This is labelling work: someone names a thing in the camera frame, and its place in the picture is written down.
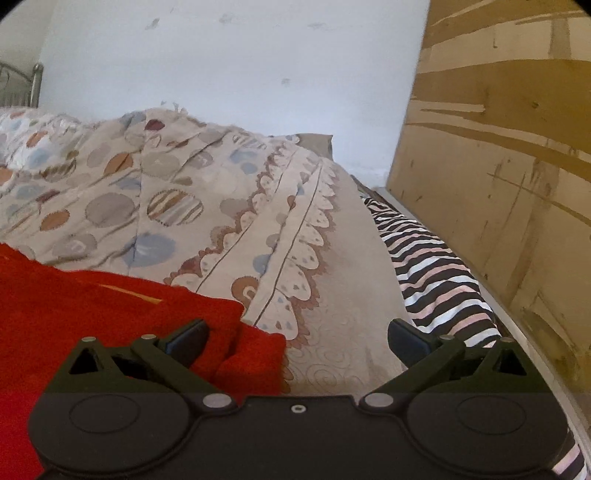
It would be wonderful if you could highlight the red long-sleeved dress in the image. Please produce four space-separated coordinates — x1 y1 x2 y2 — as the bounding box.
1 245 287 479

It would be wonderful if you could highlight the striped black white pink sheet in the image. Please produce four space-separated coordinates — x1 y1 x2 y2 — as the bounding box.
362 198 590 479

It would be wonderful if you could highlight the metal bed headboard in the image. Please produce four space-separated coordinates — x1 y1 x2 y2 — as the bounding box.
0 62 44 108

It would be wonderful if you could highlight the patterned beige quilt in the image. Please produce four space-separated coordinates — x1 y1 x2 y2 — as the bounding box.
1 107 407 396

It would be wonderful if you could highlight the beige pillow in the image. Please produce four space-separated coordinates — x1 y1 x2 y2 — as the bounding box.
297 133 332 160

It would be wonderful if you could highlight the wooden plywood wardrobe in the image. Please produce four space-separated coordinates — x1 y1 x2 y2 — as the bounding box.
388 1 590 392

